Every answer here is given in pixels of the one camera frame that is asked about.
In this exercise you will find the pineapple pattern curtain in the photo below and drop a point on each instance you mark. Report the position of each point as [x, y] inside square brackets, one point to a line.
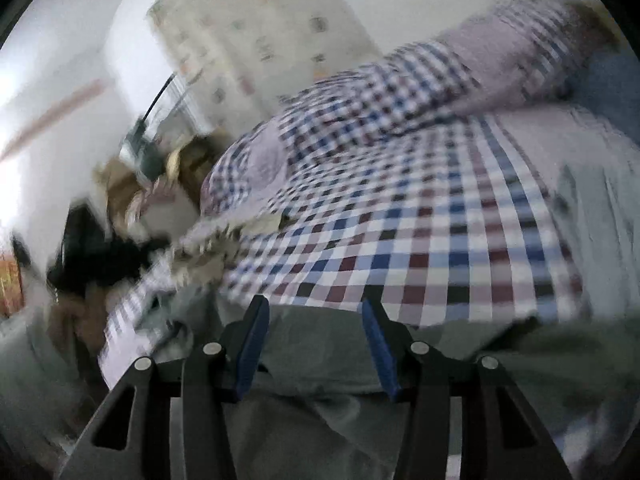
[243, 59]

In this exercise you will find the blue denim jeans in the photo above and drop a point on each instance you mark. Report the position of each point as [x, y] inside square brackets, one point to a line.
[608, 86]

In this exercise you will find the beige crumpled garment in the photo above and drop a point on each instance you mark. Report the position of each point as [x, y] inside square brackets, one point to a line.
[204, 261]

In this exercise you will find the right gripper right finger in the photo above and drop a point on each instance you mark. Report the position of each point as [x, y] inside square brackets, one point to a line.
[470, 409]

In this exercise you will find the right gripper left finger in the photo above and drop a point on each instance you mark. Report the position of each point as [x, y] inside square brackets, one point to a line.
[129, 436]

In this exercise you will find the light blue fleece garment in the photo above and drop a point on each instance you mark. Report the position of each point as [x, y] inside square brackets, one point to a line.
[597, 211]

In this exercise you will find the checkered purple duvet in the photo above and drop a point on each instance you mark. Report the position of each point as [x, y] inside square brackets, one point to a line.
[518, 52]

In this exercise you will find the red wall decoration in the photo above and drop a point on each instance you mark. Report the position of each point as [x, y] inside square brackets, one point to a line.
[11, 286]

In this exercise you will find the checkered bed sheet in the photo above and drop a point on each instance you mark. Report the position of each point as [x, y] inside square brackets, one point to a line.
[453, 222]

